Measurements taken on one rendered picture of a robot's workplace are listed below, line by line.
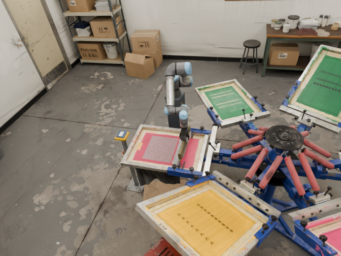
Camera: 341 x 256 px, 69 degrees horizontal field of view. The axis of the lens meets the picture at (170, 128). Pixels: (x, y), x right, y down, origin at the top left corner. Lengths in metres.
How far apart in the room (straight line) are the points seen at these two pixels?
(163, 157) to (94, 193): 1.45
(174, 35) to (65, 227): 4.50
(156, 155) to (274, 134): 1.13
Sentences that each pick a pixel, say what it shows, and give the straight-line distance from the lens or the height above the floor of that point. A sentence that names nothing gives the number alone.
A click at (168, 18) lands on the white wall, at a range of 5.97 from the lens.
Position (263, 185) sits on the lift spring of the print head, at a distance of 2.11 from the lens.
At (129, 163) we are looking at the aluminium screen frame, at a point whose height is 0.99.
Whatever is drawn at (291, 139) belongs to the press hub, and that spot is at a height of 1.31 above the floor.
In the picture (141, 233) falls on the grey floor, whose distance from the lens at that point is 3.15.
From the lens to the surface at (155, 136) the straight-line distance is 2.70.
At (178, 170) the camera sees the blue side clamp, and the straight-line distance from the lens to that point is 2.30.
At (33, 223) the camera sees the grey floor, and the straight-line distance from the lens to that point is 3.76.
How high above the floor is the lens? 2.81
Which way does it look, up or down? 42 degrees down
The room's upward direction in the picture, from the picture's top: 7 degrees counter-clockwise
